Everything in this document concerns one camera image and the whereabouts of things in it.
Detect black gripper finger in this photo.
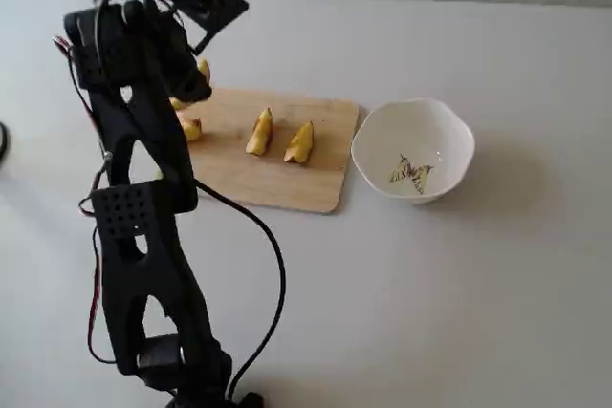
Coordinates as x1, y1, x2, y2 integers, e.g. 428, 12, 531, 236
162, 74, 195, 106
184, 54, 214, 103

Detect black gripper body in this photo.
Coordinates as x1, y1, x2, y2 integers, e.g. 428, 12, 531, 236
121, 0, 200, 94

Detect wooden cutting board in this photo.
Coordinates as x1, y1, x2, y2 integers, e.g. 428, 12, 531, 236
174, 86, 361, 216

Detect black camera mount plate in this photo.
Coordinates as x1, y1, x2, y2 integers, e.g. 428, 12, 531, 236
175, 0, 251, 56

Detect thick black cable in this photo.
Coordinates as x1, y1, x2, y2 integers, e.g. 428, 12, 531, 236
193, 182, 288, 399

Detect red and black arm wires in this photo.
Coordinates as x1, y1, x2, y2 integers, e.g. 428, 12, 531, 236
51, 34, 119, 365

